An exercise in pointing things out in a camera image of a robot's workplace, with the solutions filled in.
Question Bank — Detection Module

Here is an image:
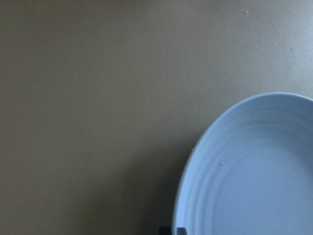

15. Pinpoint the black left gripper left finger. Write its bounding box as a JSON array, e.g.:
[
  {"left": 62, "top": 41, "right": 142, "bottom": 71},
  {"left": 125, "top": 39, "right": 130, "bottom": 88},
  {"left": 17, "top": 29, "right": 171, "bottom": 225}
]
[{"left": 158, "top": 227, "right": 171, "bottom": 235}]

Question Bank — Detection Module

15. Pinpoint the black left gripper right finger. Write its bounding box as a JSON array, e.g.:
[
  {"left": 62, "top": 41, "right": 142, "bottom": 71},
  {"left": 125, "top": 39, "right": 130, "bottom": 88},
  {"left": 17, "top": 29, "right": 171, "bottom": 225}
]
[{"left": 176, "top": 228, "right": 186, "bottom": 235}]

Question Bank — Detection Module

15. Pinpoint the blue plate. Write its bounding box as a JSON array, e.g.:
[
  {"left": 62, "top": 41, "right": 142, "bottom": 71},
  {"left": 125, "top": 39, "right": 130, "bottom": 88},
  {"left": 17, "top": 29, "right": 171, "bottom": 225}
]
[{"left": 172, "top": 93, "right": 313, "bottom": 235}]

